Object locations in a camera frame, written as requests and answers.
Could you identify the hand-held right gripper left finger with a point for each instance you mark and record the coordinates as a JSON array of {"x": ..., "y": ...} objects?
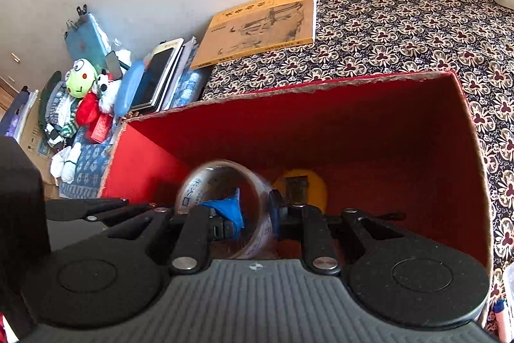
[{"x": 227, "y": 211}]

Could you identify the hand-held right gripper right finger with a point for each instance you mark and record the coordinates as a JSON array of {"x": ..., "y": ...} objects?
[{"x": 275, "y": 209}]

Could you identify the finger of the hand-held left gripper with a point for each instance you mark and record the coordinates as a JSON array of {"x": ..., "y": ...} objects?
[{"x": 80, "y": 208}]

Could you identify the clear packing tape roll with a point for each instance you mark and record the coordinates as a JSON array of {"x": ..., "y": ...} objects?
[{"x": 188, "y": 190}]

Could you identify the red cardboard box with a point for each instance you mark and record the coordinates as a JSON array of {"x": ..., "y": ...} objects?
[{"x": 361, "y": 150}]

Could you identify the yellow tape measure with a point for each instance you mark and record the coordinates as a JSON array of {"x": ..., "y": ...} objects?
[{"x": 318, "y": 190}]

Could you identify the white socks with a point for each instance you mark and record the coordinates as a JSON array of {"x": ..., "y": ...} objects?
[{"x": 64, "y": 164}]

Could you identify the blue floral cloth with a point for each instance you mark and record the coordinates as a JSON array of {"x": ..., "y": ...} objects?
[{"x": 90, "y": 162}]

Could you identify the small red packet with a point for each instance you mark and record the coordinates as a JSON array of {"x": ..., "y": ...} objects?
[{"x": 100, "y": 128}]

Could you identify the red plush cloth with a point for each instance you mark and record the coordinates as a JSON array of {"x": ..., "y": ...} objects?
[{"x": 86, "y": 110}]

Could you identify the striped clothes pile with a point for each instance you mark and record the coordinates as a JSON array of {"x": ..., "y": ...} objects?
[{"x": 56, "y": 110}]

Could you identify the white dog plush toy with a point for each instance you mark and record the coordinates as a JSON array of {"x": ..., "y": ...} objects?
[{"x": 106, "y": 90}]

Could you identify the blue glasses case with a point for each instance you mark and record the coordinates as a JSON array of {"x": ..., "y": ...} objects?
[{"x": 128, "y": 90}]

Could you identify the green frog plush toy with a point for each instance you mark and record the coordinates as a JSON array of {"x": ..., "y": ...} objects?
[{"x": 80, "y": 80}]

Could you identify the black phone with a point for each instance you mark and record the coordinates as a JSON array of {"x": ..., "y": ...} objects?
[{"x": 114, "y": 63}]

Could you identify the white tablet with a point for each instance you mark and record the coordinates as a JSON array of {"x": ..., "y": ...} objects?
[{"x": 154, "y": 77}]

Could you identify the blue folder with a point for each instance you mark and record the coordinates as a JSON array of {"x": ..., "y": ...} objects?
[{"x": 86, "y": 37}]

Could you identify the yellow book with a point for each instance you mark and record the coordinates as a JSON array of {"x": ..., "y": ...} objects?
[{"x": 257, "y": 29}]

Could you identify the black binder clip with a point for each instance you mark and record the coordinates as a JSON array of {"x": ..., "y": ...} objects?
[{"x": 82, "y": 10}]

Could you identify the dark floral tablecloth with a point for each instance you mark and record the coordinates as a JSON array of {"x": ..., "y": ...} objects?
[{"x": 401, "y": 37}]

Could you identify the white plastic container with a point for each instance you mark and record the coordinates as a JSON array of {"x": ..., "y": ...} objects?
[{"x": 509, "y": 294}]

